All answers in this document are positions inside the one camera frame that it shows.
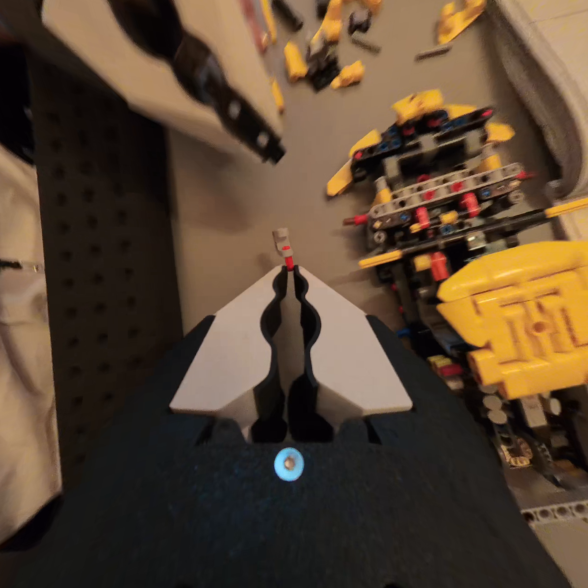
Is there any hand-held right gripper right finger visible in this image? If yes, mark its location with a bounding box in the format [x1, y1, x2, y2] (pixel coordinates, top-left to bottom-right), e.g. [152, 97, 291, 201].
[294, 266, 413, 425]

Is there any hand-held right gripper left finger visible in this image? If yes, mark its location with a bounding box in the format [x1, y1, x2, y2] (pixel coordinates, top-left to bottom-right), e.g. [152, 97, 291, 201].
[170, 266, 282, 437]

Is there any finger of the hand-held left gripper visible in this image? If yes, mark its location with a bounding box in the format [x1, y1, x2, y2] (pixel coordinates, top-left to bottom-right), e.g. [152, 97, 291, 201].
[41, 0, 262, 157]
[177, 0, 284, 139]

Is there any grey connector with red pin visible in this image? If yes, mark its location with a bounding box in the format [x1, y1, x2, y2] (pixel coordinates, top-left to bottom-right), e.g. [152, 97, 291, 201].
[272, 227, 296, 273]

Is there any grey desk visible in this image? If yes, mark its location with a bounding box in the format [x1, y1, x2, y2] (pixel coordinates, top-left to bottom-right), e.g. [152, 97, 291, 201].
[165, 0, 588, 588]

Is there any pile of loose building pieces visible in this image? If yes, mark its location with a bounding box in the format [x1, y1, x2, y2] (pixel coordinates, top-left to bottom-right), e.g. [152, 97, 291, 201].
[259, 0, 384, 114]

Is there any partly built yellow toy car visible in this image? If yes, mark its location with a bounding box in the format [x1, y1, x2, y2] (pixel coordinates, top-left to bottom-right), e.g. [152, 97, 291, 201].
[325, 89, 588, 526]

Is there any white t-shirt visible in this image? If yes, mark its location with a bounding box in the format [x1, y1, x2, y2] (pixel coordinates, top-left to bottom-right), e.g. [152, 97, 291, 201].
[0, 142, 64, 545]

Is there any yellow piece with long rod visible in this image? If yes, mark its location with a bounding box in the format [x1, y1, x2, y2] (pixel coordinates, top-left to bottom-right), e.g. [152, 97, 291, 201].
[435, 0, 488, 45]

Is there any open instruction booklet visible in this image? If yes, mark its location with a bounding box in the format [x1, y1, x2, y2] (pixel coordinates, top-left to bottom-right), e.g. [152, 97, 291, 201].
[492, 0, 588, 242]

